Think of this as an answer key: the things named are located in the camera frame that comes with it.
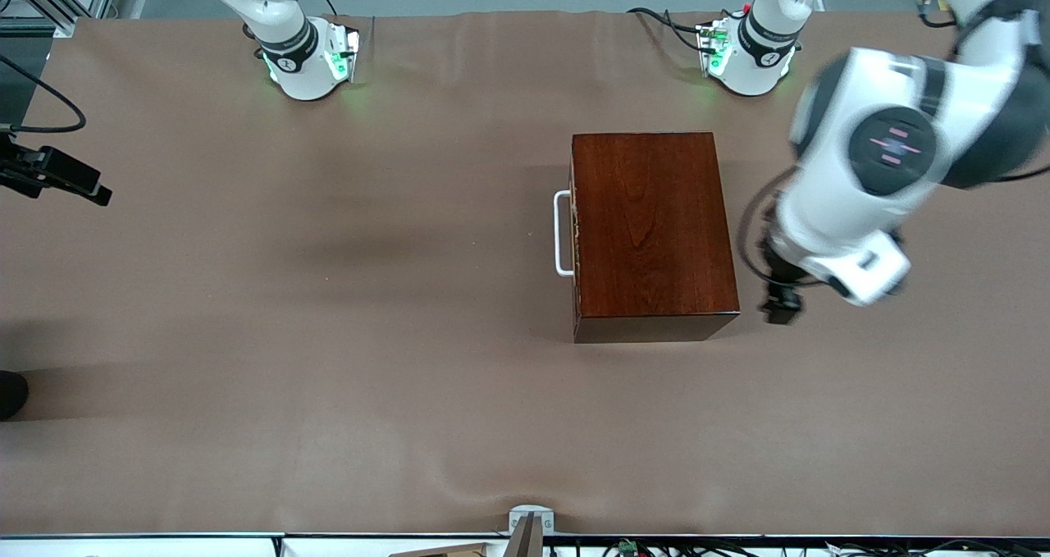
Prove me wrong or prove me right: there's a silver base connector plate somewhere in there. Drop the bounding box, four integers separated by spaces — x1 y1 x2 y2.
326 25 362 84
696 17 733 79

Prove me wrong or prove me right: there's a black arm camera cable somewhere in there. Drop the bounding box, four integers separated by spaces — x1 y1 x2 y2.
0 53 88 134
737 167 821 289

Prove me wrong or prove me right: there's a white drawer handle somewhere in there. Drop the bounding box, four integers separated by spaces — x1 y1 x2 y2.
555 189 575 277

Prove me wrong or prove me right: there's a grey metal camera bracket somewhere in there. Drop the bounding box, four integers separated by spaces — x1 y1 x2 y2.
504 504 555 557

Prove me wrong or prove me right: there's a black rounded object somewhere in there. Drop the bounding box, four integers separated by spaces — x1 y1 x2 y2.
0 370 30 422

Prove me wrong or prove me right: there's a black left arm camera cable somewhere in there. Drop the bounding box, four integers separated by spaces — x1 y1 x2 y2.
737 167 821 289

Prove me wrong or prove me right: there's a dark wooden drawer cabinet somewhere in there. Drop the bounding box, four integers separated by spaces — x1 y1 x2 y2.
570 131 742 344

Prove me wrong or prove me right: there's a brown table cover sheet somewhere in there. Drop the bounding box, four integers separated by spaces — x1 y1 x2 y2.
0 9 1050 539

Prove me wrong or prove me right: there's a tan board piece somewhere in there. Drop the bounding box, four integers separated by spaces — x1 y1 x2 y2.
388 542 493 557

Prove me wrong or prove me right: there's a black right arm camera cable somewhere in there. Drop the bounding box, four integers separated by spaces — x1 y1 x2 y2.
0 53 88 134

